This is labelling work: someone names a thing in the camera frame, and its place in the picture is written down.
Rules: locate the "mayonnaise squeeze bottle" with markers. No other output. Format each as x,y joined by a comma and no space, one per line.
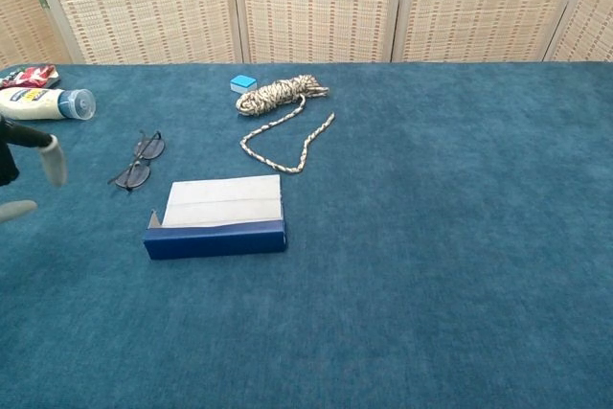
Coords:
33,105

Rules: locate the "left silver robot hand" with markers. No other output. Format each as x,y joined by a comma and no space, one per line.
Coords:
29,141

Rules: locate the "blue glasses case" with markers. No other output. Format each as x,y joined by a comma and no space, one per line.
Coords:
215,241

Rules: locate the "red snack pouch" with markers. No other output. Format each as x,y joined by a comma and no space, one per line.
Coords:
31,74

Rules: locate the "small light blue cube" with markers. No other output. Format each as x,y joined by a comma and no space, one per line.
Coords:
243,83

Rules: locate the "woven folding screen panel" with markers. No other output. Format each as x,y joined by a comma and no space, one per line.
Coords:
316,6
594,21
19,21
143,6
483,6

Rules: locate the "blue table cloth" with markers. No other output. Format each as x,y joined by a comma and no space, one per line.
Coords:
431,236

